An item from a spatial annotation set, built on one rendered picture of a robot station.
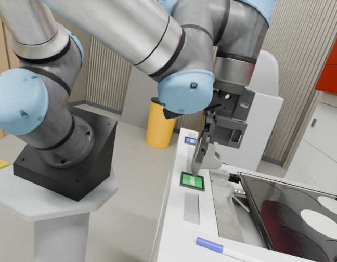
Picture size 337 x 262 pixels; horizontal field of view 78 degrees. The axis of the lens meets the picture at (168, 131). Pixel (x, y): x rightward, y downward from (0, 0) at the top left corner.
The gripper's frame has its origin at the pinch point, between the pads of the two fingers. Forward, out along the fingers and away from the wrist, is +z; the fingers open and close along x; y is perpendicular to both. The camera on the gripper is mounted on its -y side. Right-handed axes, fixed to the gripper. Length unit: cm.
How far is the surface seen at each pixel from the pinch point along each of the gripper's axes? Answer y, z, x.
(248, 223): 20.8, 17.1, 9.0
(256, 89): 75, -11, 219
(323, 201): 44.3, 9.2, 17.8
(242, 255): 7.7, 1.7, -18.6
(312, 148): 58, 3, 55
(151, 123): -42, 66, 233
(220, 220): 9.6, 11.1, -0.4
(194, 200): 1.3, 3.5, -6.0
